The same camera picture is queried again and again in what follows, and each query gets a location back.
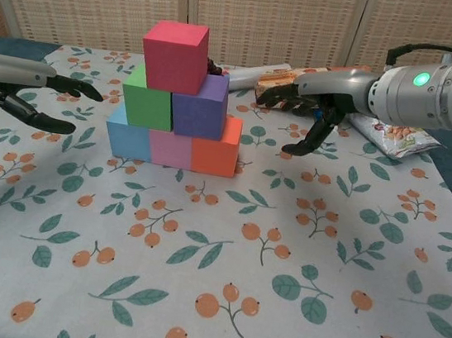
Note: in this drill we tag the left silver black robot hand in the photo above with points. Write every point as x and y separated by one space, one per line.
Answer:
13 74

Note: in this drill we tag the dark red grape bunch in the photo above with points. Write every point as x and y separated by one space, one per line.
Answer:
214 68

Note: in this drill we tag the pink foam cube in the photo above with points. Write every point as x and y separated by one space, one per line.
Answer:
170 149

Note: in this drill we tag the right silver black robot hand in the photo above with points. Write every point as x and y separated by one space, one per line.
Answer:
332 91

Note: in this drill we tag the floral print tablecloth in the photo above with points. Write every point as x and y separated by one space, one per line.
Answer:
256 285

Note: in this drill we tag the orange biscuit box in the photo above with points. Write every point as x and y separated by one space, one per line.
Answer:
279 80

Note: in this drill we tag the purple foam cube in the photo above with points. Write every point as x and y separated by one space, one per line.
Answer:
198 111

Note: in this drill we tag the silver nut snack bag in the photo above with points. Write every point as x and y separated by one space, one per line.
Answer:
401 138

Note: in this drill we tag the red foam cube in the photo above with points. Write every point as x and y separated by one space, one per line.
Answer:
174 58

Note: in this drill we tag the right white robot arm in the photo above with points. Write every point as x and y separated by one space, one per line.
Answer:
440 93

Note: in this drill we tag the clear plastic wrap roll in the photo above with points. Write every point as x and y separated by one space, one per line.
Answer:
255 75

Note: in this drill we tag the orange foam cube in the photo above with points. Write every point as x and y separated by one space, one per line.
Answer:
215 153

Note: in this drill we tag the light blue foam cube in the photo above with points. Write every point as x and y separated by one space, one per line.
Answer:
130 139

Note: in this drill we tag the green foam cube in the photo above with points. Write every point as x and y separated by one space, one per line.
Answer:
144 106

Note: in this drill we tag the bamboo folding screen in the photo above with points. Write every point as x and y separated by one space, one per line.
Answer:
271 16

